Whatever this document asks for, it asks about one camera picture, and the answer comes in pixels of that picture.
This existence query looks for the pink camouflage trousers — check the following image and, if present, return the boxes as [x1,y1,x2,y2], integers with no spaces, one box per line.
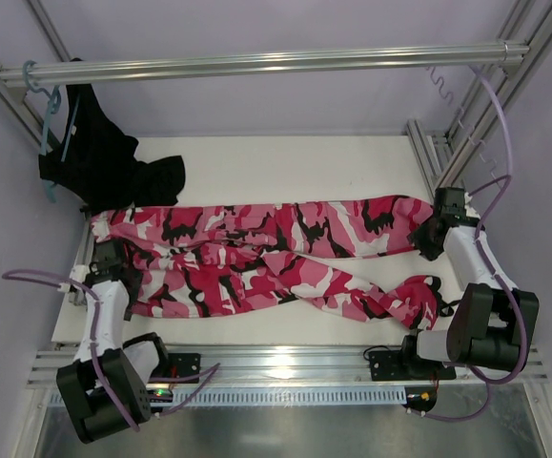
[91,195,444,329]

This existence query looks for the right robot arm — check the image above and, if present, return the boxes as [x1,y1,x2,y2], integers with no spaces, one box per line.
[398,187,540,385]

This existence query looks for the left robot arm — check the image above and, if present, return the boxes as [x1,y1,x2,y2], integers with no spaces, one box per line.
[56,239,169,444]

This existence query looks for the lilac clothes hanger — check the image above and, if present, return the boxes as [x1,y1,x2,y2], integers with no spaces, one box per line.
[429,65,516,189]

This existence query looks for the light blue clothes hanger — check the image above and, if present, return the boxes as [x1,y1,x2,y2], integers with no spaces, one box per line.
[20,59,82,203]

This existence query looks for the black garment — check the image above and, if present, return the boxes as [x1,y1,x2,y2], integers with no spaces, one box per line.
[38,84,186,215]

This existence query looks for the aluminium right frame rail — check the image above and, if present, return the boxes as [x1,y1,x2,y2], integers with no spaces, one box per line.
[405,1,552,192]

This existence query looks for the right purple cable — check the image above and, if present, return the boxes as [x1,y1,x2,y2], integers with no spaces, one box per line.
[420,174,529,422]

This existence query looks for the purple cable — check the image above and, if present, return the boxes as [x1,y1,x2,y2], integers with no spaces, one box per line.
[1,269,222,433]
[420,174,529,422]

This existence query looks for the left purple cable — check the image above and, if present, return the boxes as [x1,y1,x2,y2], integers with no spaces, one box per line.
[1,269,222,433]

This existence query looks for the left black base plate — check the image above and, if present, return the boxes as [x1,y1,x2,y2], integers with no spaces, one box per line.
[153,352,201,384]

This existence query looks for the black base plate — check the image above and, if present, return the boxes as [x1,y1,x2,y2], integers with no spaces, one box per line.
[153,352,201,384]
[363,348,457,382]

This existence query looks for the aluminium hanging rail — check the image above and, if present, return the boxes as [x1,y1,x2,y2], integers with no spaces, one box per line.
[4,41,529,86]

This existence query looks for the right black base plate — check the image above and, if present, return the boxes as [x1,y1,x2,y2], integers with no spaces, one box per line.
[363,348,457,382]

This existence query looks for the slotted grey cable duct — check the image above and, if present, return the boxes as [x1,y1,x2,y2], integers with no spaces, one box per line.
[46,385,408,409]

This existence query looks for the aluminium left frame post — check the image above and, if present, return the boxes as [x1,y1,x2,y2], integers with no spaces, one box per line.
[0,0,95,220]

